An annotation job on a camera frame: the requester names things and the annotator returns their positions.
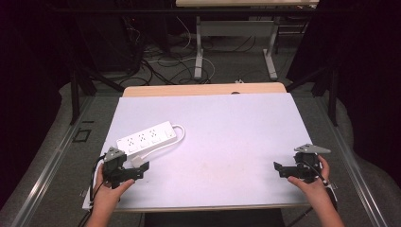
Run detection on person's right hand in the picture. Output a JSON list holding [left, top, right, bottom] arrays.
[[287, 154, 332, 206]]

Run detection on black metal stand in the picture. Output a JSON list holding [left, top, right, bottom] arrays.
[[285, 64, 340, 128], [69, 60, 126, 126]]

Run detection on black floor socket frame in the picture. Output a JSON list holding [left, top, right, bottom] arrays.
[[72, 128, 93, 144]]

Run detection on white power strip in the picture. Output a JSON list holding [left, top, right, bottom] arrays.
[[115, 120, 178, 157]]

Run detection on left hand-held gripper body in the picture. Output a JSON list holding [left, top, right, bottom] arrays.
[[101, 146, 137, 190]]

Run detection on metal floor rail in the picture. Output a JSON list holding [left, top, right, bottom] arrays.
[[9, 96, 96, 227], [315, 96, 390, 227]]

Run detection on white table mat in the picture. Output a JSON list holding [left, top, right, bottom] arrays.
[[82, 92, 314, 212]]

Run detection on person's left hand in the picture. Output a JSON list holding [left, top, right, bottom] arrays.
[[92, 164, 136, 210]]

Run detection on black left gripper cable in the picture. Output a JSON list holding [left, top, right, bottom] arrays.
[[89, 154, 107, 203]]

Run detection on white power plug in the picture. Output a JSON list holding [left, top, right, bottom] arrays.
[[130, 154, 146, 168]]

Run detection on white power strip cable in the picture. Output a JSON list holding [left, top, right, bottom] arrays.
[[138, 124, 186, 161]]

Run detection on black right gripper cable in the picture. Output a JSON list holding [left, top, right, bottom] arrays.
[[302, 160, 339, 210]]

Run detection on tangle of floor cables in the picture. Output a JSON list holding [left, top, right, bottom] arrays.
[[119, 17, 256, 87]]

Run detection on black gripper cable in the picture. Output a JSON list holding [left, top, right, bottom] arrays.
[[302, 160, 339, 210], [89, 154, 107, 203]]

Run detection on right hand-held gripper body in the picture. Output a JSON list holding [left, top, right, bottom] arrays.
[[292, 143, 332, 184]]

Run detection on white metal-legged desk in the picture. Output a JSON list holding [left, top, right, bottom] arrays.
[[175, 0, 320, 81]]

